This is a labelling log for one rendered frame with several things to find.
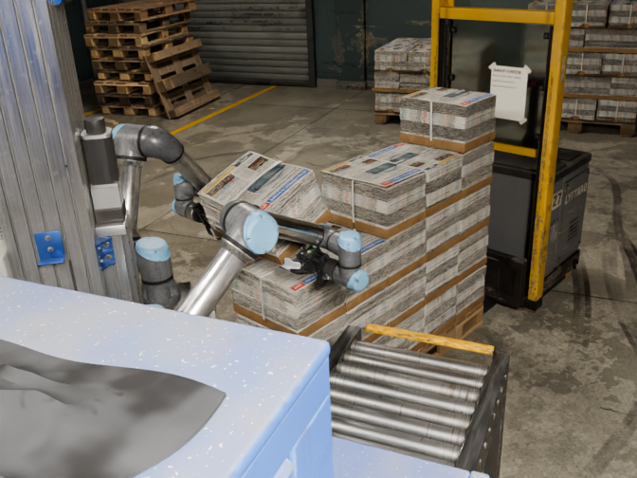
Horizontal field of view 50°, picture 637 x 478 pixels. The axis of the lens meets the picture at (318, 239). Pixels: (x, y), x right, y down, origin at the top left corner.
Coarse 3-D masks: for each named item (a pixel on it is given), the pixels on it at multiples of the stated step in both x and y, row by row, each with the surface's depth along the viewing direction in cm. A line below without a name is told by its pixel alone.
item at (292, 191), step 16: (272, 176) 249; (288, 176) 245; (304, 176) 242; (256, 192) 245; (272, 192) 240; (288, 192) 238; (304, 192) 244; (320, 192) 250; (272, 208) 234; (288, 208) 240; (304, 208) 246; (320, 208) 252; (288, 240) 244
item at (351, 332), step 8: (352, 328) 234; (360, 328) 234; (344, 336) 230; (352, 336) 230; (360, 336) 235; (336, 344) 225; (344, 344) 225; (336, 352) 221; (344, 352) 221; (336, 360) 217
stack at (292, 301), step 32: (416, 224) 307; (448, 224) 328; (384, 256) 294; (416, 256) 313; (448, 256) 335; (256, 288) 271; (288, 288) 257; (320, 288) 265; (384, 288) 301; (416, 288) 319; (288, 320) 262; (352, 320) 286; (384, 320) 306; (416, 320) 327; (448, 320) 353
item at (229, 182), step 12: (252, 156) 262; (264, 156) 260; (228, 168) 260; (240, 168) 258; (252, 168) 257; (264, 168) 255; (216, 180) 256; (228, 180) 254; (240, 180) 253; (204, 192) 253; (216, 192) 251; (228, 192) 250; (204, 204) 257; (216, 204) 249; (216, 216) 256; (216, 228) 263
